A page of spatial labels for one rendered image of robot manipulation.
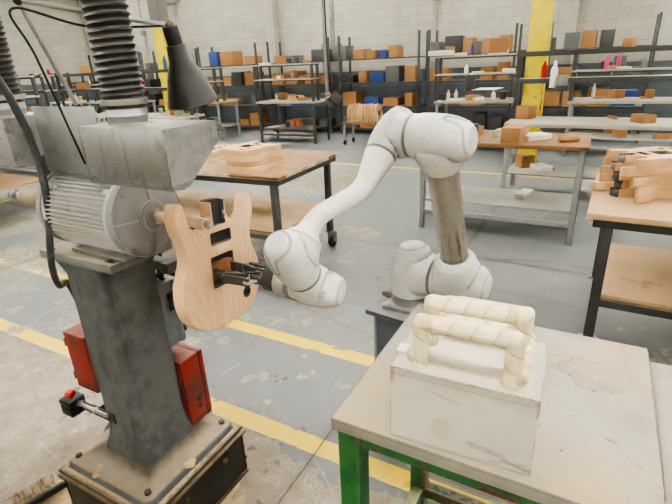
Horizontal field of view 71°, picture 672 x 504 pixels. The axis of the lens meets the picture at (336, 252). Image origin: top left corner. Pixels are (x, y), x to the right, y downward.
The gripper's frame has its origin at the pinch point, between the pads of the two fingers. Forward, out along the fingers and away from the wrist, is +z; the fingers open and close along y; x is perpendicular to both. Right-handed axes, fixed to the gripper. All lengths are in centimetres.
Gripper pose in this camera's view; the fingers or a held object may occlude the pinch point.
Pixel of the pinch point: (224, 269)
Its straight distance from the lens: 149.5
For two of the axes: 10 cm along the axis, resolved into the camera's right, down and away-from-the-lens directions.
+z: -8.8, -1.3, 4.6
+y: 4.8, -2.7, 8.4
